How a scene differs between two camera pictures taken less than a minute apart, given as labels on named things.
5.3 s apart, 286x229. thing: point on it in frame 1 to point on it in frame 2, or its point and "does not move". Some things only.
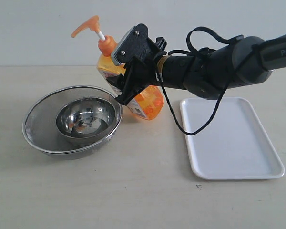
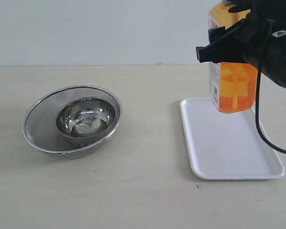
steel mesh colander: (72, 122) does not move
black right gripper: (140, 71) to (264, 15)
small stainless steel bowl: (86, 121) does not move
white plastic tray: (235, 145) does not move
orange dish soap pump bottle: (149, 105) to (233, 86)
